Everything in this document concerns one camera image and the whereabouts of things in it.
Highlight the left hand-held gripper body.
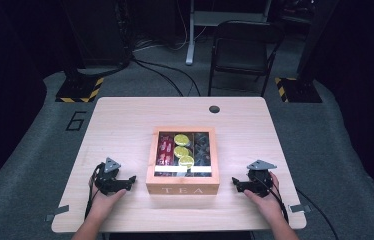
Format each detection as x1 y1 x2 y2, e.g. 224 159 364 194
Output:
93 157 123 196

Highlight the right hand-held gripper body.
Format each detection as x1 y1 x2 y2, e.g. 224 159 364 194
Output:
246 159 278 198

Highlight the wooden tea box glass lid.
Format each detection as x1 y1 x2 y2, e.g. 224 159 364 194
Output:
145 125 220 196

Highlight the person's left hand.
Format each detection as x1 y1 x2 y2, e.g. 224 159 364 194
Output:
87 173 128 218

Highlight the person's right hand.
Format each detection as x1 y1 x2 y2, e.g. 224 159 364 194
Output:
243 171 287 220

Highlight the bundle of red sachets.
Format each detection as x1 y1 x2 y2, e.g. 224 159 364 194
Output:
157 132 175 167

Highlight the grey tape strip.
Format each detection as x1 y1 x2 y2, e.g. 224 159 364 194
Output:
45 204 70 223
288 203 312 214

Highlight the pile of dark tea bags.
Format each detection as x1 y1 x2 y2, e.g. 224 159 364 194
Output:
193 132 212 166

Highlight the black stand striped base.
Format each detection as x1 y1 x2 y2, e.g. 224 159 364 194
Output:
55 63 105 104
273 0 340 104

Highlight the black folding chair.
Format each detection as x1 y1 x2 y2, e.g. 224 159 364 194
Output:
207 19 285 98

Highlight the black equipment cabinet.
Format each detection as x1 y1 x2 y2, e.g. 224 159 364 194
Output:
62 0 133 70

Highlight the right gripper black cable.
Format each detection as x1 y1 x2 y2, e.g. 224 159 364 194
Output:
254 173 290 224

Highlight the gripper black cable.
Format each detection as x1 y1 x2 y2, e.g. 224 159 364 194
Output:
254 173 290 224
84 164 105 220

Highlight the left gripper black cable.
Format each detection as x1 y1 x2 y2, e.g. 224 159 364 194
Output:
84 164 105 220

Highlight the black floor cable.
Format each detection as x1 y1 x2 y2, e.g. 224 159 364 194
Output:
296 188 340 240

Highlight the white desk frame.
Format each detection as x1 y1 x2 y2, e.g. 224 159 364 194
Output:
185 0 273 66

